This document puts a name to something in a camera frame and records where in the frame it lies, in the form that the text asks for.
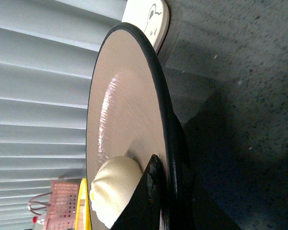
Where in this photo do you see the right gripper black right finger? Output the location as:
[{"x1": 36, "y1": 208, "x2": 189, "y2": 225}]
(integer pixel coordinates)
[{"x1": 192, "y1": 174, "x2": 240, "y2": 230}]

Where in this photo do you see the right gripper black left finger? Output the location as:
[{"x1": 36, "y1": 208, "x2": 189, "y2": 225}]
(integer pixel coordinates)
[{"x1": 111, "y1": 155, "x2": 170, "y2": 230}]

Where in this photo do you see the white steamed bun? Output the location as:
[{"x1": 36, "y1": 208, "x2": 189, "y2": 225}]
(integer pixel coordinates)
[{"x1": 89, "y1": 156, "x2": 143, "y2": 229}]

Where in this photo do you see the brown plate with black rim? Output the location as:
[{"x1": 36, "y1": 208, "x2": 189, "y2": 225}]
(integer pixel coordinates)
[{"x1": 86, "y1": 23, "x2": 194, "y2": 230}]

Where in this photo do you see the white rectangular bear tray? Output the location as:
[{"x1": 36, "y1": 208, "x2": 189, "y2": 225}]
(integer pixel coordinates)
[{"x1": 122, "y1": 0, "x2": 170, "y2": 53}]

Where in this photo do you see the yellow rimmed wooden steamer basket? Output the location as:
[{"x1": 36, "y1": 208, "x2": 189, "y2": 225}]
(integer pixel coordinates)
[{"x1": 75, "y1": 178, "x2": 92, "y2": 230}]

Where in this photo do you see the pink plastic crate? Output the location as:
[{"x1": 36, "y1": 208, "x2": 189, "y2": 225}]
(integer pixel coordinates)
[{"x1": 43, "y1": 181, "x2": 80, "y2": 230}]

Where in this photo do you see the plastic bottle with red cap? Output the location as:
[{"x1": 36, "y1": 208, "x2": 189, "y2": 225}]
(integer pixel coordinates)
[{"x1": 32, "y1": 215, "x2": 45, "y2": 225}]

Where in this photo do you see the grey pleated curtain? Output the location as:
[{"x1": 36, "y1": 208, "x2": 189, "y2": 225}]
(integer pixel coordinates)
[{"x1": 0, "y1": 0, "x2": 126, "y2": 230}]

